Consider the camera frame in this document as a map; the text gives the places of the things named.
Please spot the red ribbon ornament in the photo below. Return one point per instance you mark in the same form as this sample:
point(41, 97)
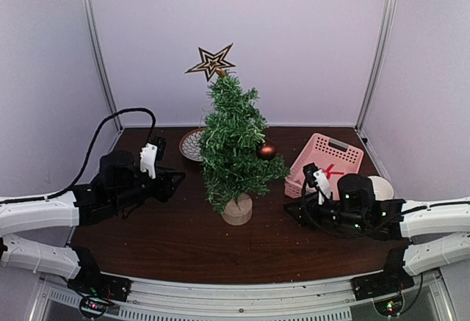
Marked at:
point(330, 171)

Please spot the red christmas ball ornament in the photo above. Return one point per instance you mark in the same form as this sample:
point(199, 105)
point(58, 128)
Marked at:
point(266, 151)

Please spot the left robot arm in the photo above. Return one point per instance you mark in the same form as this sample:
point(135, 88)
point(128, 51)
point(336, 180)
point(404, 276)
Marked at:
point(120, 187)

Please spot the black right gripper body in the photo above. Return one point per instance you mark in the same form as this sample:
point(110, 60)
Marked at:
point(311, 207)

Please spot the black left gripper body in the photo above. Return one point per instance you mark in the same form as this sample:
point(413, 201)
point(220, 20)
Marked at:
point(154, 193)

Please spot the floral patterned ceramic plate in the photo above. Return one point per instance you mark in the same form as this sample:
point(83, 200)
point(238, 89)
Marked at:
point(189, 145)

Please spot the white ceramic bowl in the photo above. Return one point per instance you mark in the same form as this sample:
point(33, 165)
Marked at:
point(383, 190)

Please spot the small green christmas tree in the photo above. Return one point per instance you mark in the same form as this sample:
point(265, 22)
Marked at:
point(234, 128)

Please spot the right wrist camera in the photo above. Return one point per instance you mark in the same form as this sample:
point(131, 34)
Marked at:
point(317, 179)

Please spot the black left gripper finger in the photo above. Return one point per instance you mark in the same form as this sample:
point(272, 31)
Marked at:
point(162, 170)
point(172, 183)

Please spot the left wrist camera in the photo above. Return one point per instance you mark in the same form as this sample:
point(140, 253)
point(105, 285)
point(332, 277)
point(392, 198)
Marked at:
point(150, 154)

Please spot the pink perforated plastic basket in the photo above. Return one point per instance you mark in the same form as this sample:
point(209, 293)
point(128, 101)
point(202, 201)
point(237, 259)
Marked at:
point(323, 151)

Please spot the aluminium front rail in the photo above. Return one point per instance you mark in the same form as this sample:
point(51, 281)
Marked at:
point(324, 299)

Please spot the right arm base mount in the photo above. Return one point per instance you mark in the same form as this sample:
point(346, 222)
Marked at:
point(386, 287)

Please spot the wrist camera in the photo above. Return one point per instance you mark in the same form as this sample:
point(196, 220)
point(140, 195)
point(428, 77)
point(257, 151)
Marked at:
point(150, 154)
point(317, 179)

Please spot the gold star ornament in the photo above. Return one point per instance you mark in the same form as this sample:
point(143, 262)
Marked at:
point(210, 62)

